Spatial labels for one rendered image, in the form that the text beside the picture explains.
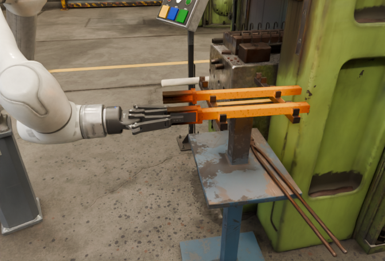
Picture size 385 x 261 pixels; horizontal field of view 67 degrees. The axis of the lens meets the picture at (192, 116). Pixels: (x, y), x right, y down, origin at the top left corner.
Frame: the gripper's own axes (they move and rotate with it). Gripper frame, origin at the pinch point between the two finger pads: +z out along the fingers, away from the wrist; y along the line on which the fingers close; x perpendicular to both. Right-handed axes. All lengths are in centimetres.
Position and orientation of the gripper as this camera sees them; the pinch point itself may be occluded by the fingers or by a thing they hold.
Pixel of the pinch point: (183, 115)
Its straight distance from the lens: 79.9
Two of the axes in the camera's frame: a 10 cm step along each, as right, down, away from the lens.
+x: 0.0, -8.8, -4.8
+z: 9.9, -0.7, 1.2
